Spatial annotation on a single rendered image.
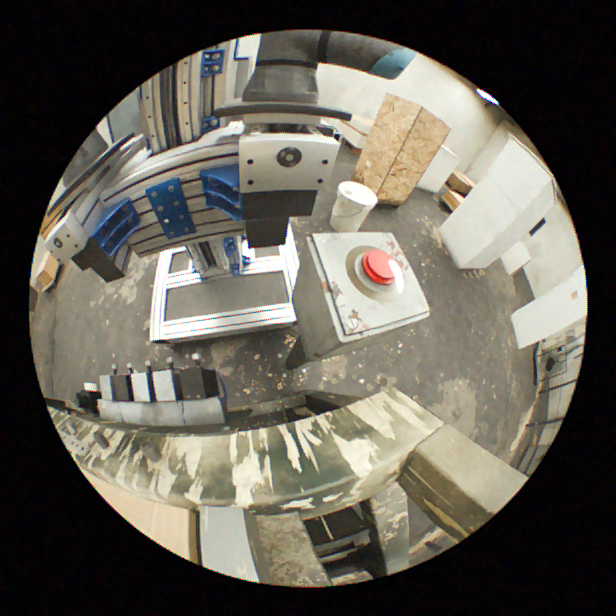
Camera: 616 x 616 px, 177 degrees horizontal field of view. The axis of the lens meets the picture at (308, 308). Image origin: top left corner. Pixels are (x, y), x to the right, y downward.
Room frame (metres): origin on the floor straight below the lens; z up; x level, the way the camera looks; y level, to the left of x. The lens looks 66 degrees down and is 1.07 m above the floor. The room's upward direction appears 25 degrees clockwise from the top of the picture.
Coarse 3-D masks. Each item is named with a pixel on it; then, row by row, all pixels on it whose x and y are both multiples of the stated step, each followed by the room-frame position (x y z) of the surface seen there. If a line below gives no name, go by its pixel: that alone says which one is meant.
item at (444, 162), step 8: (440, 152) 3.21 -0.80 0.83; (448, 152) 3.32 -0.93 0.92; (432, 160) 3.18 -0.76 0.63; (440, 160) 3.27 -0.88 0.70; (448, 160) 3.37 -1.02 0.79; (456, 160) 3.47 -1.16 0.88; (432, 168) 3.24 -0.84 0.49; (440, 168) 3.33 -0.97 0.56; (448, 168) 3.43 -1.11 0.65; (424, 176) 3.21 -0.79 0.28; (432, 176) 3.30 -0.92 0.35; (440, 176) 3.40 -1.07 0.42; (448, 176) 3.51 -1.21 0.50; (424, 184) 3.27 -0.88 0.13; (432, 184) 3.37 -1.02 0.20; (440, 184) 3.48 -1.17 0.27; (432, 192) 3.49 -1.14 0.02
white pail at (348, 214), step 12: (348, 192) 1.24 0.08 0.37; (360, 192) 1.35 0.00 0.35; (372, 192) 1.42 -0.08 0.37; (336, 204) 1.25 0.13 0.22; (348, 204) 1.17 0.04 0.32; (360, 204) 1.18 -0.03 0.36; (372, 204) 1.24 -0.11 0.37; (336, 216) 1.22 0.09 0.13; (348, 216) 1.18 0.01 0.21; (360, 216) 1.22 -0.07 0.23; (336, 228) 1.20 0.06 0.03; (348, 228) 1.20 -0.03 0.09
